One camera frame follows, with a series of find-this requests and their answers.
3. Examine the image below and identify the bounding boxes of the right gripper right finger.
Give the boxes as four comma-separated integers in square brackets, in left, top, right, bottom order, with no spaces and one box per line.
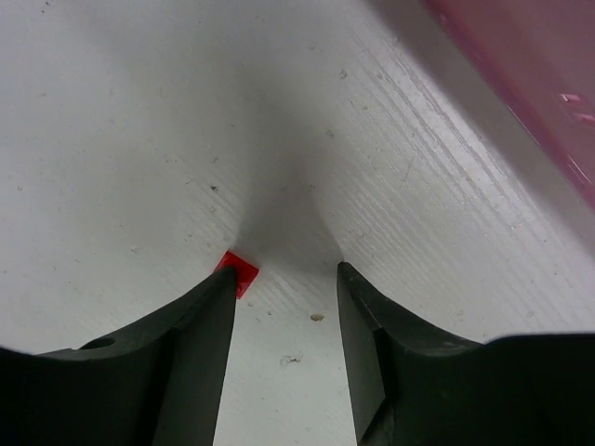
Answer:
[337,262,594,445]

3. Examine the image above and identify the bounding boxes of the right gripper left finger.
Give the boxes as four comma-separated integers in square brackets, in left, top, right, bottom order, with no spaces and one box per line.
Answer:
[1,267,237,445]

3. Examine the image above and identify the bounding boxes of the tiny red square plate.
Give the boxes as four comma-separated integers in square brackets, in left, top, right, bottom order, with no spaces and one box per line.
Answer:
[215,250,259,299]

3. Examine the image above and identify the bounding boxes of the large pink bin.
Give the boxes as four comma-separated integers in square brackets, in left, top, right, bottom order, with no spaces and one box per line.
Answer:
[424,0,594,204]

